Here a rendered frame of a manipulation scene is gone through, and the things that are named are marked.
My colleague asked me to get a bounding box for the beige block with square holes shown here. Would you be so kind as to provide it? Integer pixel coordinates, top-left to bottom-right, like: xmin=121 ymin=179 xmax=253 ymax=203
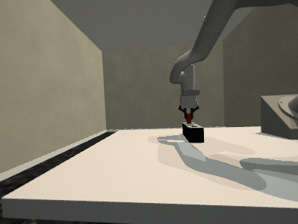
xmin=182 ymin=123 xmax=204 ymax=143

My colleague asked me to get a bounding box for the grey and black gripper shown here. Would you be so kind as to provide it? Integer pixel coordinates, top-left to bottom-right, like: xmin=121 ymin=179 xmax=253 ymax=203
xmin=179 ymin=93 xmax=199 ymax=120

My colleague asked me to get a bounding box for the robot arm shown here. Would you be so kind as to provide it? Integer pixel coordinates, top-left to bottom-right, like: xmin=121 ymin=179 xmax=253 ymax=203
xmin=169 ymin=0 xmax=298 ymax=120

